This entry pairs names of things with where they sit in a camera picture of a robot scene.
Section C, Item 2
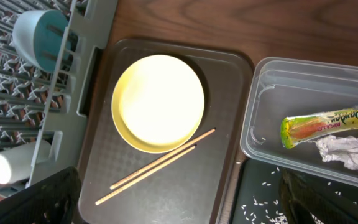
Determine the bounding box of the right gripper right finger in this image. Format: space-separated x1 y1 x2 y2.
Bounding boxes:
279 169 358 223

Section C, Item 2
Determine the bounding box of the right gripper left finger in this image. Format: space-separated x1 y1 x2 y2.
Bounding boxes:
0 167 81 224

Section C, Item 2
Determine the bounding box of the wooden chopstick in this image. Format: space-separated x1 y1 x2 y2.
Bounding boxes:
109 128 216 190
95 145 196 205

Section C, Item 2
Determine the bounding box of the rice pile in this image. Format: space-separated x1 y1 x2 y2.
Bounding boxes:
240 166 358 224

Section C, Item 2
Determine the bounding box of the white plastic cup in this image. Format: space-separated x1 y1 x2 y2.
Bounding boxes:
0 142 36 184

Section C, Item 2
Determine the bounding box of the green snack wrapper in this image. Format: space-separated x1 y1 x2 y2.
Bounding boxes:
280 106 358 149

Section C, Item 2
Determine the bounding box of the white napkin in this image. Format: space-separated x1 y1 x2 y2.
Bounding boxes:
314 135 358 170

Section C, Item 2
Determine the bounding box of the yellow plate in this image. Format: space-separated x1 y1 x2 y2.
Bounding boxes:
111 55 206 154

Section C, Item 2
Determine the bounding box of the light blue bowl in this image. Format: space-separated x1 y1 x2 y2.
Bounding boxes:
12 10 68 73

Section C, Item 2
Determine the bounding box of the black waste tray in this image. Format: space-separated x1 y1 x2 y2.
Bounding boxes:
229 159 358 224

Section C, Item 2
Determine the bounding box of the clear plastic waste bin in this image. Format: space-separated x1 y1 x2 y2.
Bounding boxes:
241 57 358 187

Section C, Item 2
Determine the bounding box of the grey plastic dish rack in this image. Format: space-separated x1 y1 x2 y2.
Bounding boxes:
0 0 117 198

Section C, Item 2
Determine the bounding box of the brown serving tray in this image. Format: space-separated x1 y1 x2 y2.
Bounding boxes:
78 39 253 223

